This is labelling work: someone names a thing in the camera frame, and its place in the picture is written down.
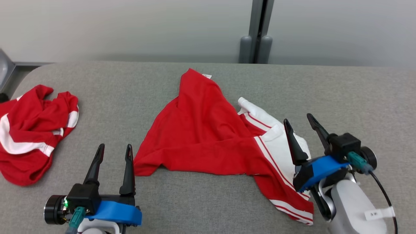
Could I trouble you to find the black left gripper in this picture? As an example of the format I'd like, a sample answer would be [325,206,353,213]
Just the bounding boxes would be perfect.
[44,144,137,225]

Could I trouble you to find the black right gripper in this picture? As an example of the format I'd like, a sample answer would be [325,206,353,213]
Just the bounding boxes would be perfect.
[283,113,378,193]

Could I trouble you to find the red shorts with white stripe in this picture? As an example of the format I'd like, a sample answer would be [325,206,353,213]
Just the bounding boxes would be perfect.
[0,84,79,186]

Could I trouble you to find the red Bulls jersey shirt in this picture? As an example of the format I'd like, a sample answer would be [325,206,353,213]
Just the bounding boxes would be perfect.
[133,68,314,226]

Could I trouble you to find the blue right camera bracket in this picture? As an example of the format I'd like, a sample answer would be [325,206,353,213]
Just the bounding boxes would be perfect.
[299,155,351,192]

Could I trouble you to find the blue camera bracket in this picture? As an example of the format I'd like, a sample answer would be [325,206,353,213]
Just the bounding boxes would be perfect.
[85,201,143,227]
[299,155,351,192]

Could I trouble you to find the blue left camera bracket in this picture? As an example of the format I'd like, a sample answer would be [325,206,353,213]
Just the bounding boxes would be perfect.
[85,201,143,227]

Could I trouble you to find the black right cable teal plug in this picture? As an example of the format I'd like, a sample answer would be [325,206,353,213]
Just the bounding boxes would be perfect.
[347,151,399,234]

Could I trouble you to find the black cable teal plug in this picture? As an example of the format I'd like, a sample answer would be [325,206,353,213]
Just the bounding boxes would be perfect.
[347,151,399,234]
[67,207,85,234]

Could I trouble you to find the black left cable teal plug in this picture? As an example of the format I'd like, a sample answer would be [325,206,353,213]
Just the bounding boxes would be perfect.
[67,207,85,234]

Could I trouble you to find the white right cable label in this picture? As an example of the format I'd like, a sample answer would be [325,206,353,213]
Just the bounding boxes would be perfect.
[364,207,396,221]

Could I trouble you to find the grey metal frame piece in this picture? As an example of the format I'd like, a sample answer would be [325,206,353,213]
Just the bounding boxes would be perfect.
[0,49,17,95]

